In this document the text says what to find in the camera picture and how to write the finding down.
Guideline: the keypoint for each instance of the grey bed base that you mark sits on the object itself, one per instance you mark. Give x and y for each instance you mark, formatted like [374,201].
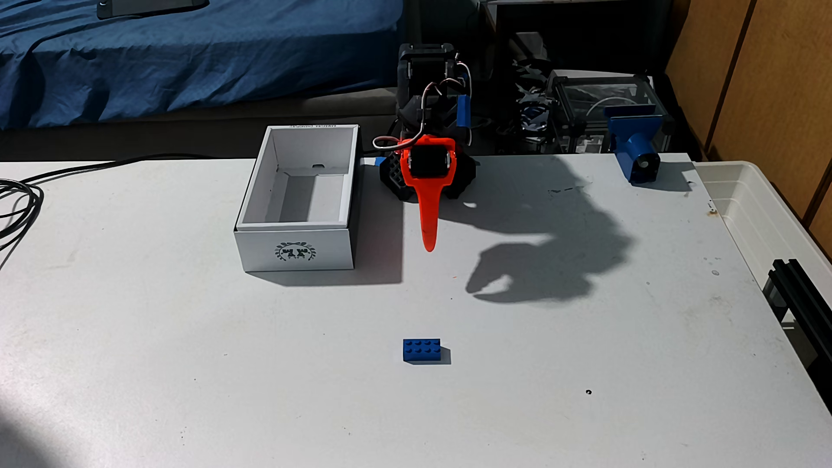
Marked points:
[195,130]

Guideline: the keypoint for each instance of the white plastic bin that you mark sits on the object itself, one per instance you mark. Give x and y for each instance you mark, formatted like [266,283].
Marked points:
[747,208]

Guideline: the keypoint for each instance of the wooden cabinet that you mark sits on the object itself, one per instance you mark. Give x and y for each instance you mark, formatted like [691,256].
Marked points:
[780,78]

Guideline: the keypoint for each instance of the blue white electronic part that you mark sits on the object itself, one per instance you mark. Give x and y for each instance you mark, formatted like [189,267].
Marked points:
[534,114]

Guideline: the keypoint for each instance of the white cardboard box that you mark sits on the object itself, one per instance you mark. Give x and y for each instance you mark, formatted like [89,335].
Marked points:
[296,250]

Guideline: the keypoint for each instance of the dark flat device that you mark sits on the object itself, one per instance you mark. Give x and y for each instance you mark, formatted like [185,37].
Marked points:
[149,6]

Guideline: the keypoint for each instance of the black aluminium extrusion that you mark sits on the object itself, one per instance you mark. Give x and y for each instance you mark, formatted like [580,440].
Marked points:
[803,299]

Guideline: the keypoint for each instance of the blue bed sheet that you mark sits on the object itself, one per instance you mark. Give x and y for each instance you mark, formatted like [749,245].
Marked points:
[195,58]

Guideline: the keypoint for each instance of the blue toy brick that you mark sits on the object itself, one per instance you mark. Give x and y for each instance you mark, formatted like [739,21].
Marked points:
[421,351]

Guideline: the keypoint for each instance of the clear acrylic case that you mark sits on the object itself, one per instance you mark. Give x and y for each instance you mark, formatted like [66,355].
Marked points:
[585,97]

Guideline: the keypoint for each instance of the blue printed clamp mount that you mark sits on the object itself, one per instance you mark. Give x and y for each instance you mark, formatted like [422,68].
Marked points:
[634,140]

